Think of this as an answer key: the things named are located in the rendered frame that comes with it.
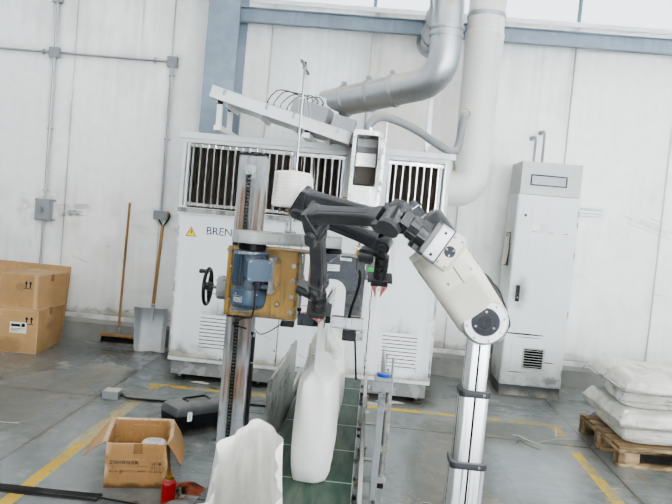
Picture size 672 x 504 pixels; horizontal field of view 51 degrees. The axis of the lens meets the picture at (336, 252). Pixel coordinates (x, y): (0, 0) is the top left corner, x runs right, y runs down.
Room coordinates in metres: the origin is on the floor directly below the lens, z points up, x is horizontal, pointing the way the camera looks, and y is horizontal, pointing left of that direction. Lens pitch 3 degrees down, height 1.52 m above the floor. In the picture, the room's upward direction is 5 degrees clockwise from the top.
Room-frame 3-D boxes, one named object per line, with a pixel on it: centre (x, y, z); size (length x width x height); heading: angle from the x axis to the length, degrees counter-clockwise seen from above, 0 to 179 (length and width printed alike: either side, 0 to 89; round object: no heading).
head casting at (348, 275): (3.31, -0.02, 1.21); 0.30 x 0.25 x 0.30; 177
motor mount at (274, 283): (3.12, 0.27, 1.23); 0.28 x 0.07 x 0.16; 177
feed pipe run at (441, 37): (6.24, -0.61, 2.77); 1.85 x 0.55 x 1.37; 177
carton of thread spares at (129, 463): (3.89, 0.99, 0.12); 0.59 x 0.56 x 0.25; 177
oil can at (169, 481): (3.51, 0.73, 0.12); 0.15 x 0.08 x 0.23; 177
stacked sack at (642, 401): (5.12, -2.28, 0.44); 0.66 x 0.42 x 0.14; 171
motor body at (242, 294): (3.06, 0.36, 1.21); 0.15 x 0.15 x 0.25
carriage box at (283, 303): (3.30, 0.32, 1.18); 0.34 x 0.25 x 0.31; 87
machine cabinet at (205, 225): (6.45, 0.21, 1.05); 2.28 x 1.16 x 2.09; 87
